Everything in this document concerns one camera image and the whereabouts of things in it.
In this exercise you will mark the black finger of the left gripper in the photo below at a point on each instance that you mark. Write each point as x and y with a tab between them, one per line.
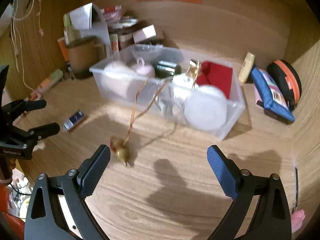
45	131
13	110

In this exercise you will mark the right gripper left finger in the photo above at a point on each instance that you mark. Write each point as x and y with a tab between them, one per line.
57	207

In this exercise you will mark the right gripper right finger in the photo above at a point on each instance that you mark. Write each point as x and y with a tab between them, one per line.
259	208

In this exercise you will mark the person's right hand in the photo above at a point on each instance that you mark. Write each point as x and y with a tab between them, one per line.
297	220

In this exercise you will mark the orange green glue tube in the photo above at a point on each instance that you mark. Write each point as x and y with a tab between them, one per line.
46	85

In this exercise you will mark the orange booklet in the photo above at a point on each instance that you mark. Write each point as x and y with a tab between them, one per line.
63	48

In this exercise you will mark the brown ceramic mug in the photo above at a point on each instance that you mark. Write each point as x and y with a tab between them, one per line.
82	55

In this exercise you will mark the fruit print carton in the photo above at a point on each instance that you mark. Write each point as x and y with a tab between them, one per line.
114	43

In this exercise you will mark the pink macaron shaped case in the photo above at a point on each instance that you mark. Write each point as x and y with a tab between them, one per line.
143	68

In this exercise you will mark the white paper documents stack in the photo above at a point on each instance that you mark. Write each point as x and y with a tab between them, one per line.
86	22

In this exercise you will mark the blue patterned pencil pouch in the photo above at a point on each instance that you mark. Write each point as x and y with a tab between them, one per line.
271	98

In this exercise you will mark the white round plastic ball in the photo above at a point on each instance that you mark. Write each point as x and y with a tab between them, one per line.
206	108

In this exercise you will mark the clear glass bowl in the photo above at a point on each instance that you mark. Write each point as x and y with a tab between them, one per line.
149	53

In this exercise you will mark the black orange round zip case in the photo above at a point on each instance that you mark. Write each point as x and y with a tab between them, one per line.
287	80

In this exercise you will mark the clear plastic storage bin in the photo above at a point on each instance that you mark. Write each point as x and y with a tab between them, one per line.
167	99

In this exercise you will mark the white pink small carton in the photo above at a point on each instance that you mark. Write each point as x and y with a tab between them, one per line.
144	34

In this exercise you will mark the red cloth pouch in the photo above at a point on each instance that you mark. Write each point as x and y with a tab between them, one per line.
216	75

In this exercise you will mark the cream lotion tube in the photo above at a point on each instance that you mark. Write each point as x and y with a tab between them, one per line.
246	68

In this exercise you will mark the gold ribbon bow ornament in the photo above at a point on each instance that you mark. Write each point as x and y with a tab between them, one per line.
194	69

